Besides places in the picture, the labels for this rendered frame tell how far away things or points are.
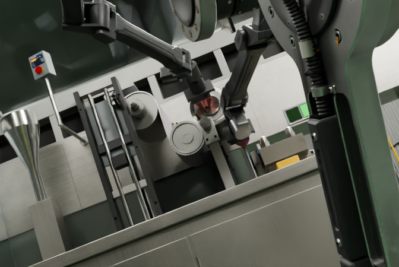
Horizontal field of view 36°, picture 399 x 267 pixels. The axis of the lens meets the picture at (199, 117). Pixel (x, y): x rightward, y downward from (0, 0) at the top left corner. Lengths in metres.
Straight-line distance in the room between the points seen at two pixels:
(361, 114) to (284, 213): 1.28
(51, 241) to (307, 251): 0.96
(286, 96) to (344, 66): 1.96
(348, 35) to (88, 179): 2.11
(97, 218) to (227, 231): 0.84
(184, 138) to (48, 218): 0.58
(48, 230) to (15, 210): 0.38
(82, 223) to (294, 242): 1.04
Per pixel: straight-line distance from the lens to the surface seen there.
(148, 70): 2.65
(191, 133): 2.19
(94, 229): 2.57
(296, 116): 2.52
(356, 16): 0.55
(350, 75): 0.59
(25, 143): 2.43
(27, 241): 2.66
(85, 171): 2.61
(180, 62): 1.95
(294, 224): 1.85
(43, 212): 2.36
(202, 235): 1.87
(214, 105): 2.19
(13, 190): 2.71
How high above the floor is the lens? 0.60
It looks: 16 degrees up
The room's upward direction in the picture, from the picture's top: 21 degrees counter-clockwise
